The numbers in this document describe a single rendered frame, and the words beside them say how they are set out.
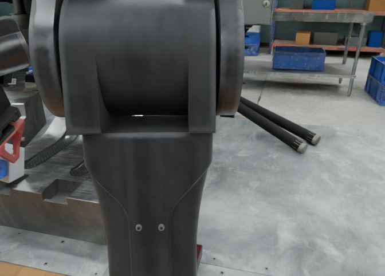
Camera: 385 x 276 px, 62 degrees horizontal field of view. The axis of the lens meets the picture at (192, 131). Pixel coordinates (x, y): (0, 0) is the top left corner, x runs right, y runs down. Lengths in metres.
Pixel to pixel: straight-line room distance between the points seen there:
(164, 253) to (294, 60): 4.04
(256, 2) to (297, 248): 0.88
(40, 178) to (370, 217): 0.62
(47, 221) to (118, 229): 0.47
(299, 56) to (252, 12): 2.94
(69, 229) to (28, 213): 0.08
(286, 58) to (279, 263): 3.70
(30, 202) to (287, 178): 0.53
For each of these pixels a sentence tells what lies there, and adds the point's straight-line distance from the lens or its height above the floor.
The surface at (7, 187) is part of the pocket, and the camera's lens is 0.70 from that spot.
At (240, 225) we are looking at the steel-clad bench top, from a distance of 0.63.
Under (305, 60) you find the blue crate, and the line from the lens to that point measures 4.18.
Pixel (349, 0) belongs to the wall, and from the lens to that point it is 7.09.
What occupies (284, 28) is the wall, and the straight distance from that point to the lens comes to 7.07.
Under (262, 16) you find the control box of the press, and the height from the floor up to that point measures 1.10.
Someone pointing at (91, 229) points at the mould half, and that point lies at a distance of 0.59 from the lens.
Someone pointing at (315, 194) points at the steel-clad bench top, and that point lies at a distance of 0.74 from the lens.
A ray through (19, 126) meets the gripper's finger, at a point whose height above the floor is 1.00.
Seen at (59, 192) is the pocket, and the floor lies 0.86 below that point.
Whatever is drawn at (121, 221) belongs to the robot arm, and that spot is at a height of 1.10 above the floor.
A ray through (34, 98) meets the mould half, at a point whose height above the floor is 0.90.
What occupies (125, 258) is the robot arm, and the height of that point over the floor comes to 1.08.
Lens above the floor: 1.21
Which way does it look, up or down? 25 degrees down
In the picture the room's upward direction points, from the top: straight up
